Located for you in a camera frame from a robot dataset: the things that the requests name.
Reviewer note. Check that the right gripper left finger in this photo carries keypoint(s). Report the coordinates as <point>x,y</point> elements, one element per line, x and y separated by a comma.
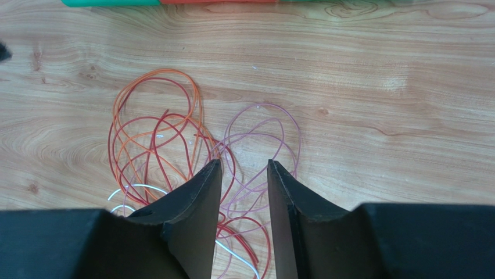
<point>188,218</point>

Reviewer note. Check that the red bin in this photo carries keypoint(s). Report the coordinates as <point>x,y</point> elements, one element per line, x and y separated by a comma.
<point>214,1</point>

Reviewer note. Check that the left green bin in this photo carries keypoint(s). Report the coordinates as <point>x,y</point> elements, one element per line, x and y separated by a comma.
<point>105,3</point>

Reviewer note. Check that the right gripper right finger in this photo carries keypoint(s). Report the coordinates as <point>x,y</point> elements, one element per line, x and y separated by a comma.
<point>313,237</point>

